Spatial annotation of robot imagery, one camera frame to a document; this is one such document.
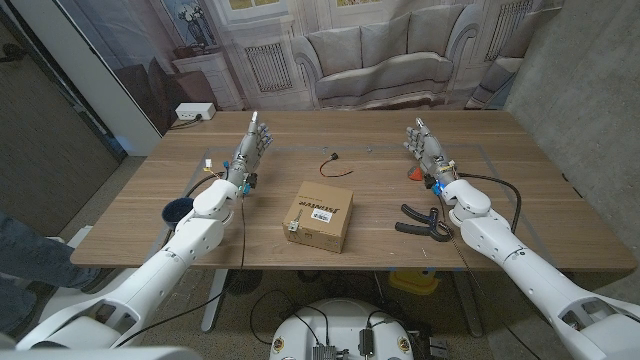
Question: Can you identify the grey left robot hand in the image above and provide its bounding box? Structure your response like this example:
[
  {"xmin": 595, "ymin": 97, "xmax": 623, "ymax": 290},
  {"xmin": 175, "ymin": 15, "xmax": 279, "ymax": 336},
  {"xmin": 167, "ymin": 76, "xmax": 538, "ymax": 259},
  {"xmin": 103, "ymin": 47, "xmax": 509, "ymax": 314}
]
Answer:
[{"xmin": 229, "ymin": 110, "xmax": 275, "ymax": 175}]

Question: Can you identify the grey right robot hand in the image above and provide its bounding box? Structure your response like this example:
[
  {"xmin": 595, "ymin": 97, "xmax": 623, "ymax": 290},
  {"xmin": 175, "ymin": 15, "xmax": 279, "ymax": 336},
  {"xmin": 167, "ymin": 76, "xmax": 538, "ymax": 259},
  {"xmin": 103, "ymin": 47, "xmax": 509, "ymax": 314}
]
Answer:
[{"xmin": 403, "ymin": 117, "xmax": 454, "ymax": 177}]

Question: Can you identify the dark blue cup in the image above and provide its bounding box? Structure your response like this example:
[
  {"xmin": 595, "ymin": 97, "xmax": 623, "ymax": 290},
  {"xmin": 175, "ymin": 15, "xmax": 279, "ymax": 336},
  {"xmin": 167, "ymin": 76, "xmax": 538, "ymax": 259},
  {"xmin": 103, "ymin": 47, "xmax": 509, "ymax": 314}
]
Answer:
[{"xmin": 160, "ymin": 196, "xmax": 195, "ymax": 232}]

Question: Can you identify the brown cardboard packing box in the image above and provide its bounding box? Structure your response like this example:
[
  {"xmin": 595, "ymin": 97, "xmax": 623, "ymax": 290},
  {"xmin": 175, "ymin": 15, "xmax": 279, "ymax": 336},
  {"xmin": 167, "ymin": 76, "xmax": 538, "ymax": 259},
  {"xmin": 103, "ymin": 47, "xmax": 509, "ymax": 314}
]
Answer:
[{"xmin": 281, "ymin": 180, "xmax": 355, "ymax": 254}]

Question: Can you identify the white power strip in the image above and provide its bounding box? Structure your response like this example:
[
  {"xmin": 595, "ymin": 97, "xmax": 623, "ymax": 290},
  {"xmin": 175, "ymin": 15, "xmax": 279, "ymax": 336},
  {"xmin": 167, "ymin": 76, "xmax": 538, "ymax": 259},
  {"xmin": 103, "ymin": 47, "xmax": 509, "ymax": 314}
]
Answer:
[{"xmin": 174, "ymin": 102, "xmax": 217, "ymax": 122}]

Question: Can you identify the black spring clamp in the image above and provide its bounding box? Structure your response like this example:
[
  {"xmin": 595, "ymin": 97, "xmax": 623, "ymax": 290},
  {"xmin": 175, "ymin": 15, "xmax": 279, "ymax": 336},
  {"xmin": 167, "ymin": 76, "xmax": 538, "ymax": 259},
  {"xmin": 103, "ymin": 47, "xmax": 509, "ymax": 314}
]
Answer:
[{"xmin": 394, "ymin": 203, "xmax": 454, "ymax": 243}]

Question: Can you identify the printed living room backdrop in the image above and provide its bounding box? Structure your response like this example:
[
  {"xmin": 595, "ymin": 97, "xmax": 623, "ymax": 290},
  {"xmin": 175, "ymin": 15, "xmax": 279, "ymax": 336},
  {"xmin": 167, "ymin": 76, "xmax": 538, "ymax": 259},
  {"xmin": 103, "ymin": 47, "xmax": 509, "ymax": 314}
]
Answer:
[{"xmin": 54, "ymin": 0, "xmax": 566, "ymax": 136}]

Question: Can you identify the black round floor object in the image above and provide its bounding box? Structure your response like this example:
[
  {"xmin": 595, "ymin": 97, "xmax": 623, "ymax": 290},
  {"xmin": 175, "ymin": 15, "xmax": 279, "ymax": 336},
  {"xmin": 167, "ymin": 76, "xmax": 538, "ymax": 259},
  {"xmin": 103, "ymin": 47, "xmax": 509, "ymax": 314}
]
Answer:
[{"xmin": 224, "ymin": 268, "xmax": 264, "ymax": 296}]

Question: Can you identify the yellow object under table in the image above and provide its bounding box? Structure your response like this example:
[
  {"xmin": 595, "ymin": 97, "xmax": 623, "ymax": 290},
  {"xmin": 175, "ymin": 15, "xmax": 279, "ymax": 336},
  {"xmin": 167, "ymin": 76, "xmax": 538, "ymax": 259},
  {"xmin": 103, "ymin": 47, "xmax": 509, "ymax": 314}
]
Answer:
[{"xmin": 388, "ymin": 268, "xmax": 441, "ymax": 296}]

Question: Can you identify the white table leg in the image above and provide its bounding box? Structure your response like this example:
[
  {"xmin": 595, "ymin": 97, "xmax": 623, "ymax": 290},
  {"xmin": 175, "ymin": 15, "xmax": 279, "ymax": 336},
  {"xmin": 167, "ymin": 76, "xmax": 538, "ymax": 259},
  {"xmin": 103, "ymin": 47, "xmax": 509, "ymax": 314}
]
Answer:
[
  {"xmin": 452, "ymin": 271, "xmax": 485, "ymax": 339},
  {"xmin": 200, "ymin": 268, "xmax": 230, "ymax": 334}
]

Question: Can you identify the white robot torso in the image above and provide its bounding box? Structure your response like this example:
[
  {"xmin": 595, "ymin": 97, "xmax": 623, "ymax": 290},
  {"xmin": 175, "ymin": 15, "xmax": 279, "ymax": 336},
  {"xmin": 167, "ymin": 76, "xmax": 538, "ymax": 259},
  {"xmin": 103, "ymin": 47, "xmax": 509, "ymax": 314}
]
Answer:
[{"xmin": 268, "ymin": 298, "xmax": 415, "ymax": 360}]

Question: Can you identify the dark leather shoe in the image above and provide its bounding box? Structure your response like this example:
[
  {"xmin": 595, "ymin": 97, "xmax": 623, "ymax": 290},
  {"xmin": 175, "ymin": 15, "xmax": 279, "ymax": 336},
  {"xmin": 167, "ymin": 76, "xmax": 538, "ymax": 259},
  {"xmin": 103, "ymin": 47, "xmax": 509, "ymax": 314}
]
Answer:
[{"xmin": 79, "ymin": 268, "xmax": 115, "ymax": 294}]

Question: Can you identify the person leg in jeans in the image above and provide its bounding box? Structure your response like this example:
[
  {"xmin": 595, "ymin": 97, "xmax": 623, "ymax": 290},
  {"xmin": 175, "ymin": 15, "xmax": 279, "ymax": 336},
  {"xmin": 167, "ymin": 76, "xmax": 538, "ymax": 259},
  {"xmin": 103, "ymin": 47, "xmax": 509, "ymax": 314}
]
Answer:
[{"xmin": 0, "ymin": 209, "xmax": 101, "ymax": 336}]

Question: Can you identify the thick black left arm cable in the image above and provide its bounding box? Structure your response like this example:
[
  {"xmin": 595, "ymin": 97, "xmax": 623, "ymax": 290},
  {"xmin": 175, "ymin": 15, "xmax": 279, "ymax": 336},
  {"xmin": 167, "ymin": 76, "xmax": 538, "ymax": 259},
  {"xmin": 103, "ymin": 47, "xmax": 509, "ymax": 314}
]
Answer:
[{"xmin": 184, "ymin": 171, "xmax": 225, "ymax": 199}]

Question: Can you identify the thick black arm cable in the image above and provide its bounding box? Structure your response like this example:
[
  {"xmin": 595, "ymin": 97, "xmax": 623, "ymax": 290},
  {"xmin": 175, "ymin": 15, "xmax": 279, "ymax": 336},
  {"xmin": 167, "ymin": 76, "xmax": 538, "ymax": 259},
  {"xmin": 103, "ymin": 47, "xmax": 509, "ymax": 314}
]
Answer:
[
  {"xmin": 457, "ymin": 172, "xmax": 523, "ymax": 236},
  {"xmin": 184, "ymin": 171, "xmax": 225, "ymax": 199}
]

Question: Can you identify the black connector with red wire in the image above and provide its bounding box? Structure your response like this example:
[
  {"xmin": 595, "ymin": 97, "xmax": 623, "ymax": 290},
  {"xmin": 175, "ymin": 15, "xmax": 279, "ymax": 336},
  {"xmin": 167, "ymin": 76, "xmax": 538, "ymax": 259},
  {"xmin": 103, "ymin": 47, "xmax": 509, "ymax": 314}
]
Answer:
[{"xmin": 319, "ymin": 152, "xmax": 355, "ymax": 179}]

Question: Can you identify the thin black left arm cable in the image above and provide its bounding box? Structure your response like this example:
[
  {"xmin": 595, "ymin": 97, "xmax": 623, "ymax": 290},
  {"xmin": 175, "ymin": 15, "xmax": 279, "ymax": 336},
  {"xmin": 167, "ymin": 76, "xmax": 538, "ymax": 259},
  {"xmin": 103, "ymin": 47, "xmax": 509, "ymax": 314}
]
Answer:
[{"xmin": 114, "ymin": 197, "xmax": 247, "ymax": 347}]

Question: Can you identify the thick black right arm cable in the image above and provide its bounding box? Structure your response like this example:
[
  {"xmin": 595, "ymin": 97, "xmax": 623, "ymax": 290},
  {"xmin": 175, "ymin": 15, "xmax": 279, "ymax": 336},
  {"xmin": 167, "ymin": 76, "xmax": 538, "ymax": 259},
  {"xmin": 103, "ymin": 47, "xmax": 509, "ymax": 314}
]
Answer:
[{"xmin": 457, "ymin": 172, "xmax": 523, "ymax": 236}]

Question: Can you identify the black door handle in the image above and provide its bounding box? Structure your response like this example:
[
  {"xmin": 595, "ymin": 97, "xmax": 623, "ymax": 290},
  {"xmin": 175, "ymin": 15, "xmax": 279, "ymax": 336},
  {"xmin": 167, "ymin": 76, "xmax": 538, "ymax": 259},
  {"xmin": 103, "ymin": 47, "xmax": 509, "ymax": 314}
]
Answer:
[{"xmin": 0, "ymin": 43, "xmax": 25, "ymax": 64}]

